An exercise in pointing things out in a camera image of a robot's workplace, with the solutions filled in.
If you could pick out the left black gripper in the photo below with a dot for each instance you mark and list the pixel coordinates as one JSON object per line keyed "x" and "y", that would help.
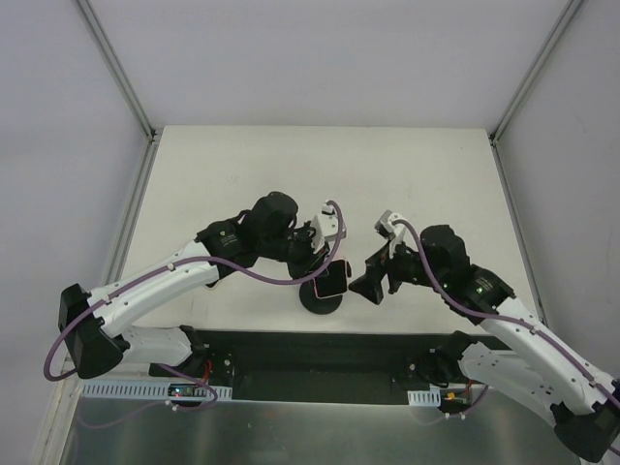
{"x": 310, "y": 259}

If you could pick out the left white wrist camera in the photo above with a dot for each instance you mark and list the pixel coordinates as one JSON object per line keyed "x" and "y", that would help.
{"x": 326, "y": 226}

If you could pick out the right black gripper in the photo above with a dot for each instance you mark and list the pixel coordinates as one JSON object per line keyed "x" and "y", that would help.
{"x": 387, "y": 269}

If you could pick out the white cable duct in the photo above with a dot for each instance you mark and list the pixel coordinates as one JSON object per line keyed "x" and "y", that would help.
{"x": 145, "y": 390}
{"x": 430, "y": 397}

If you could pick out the aluminium frame post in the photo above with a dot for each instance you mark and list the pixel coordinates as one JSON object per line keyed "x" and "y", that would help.
{"x": 101, "y": 39}
{"x": 552, "y": 40}

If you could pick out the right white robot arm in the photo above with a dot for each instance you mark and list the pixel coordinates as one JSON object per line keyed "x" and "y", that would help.
{"x": 577, "y": 399}

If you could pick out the right aluminium frame post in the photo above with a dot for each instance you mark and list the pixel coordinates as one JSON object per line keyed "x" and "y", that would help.
{"x": 552, "y": 40}

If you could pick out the right white cable duct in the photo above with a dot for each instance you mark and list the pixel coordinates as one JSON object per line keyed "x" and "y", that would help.
{"x": 430, "y": 397}

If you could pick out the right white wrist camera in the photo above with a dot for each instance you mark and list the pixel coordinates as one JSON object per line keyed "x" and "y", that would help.
{"x": 389, "y": 227}

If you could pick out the left aluminium frame post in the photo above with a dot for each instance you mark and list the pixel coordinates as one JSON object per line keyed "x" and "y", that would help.
{"x": 101, "y": 39}

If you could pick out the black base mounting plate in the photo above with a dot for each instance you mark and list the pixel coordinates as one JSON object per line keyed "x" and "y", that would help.
{"x": 339, "y": 368}

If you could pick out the left white cable duct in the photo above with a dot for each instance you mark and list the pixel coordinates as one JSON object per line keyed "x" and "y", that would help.
{"x": 145, "y": 390}

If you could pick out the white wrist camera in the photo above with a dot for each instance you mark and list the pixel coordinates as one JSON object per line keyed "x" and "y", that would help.
{"x": 326, "y": 226}
{"x": 389, "y": 227}

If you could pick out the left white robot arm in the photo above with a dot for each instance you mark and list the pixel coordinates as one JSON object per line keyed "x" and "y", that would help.
{"x": 99, "y": 327}

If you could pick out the black round-base phone stand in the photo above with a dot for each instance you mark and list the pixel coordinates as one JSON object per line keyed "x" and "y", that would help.
{"x": 315, "y": 305}

